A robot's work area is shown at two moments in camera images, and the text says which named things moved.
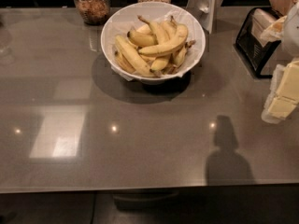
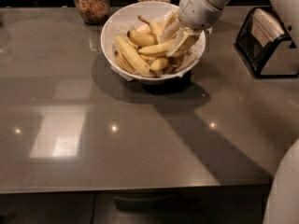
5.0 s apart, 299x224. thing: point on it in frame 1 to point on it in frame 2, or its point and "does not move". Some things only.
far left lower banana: [123, 63] does not move
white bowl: [153, 42] does not move
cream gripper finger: [282, 106] to [171, 27]
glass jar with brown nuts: [93, 3] does not move
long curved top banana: [169, 46] does not move
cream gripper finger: [289, 84] to [185, 40]
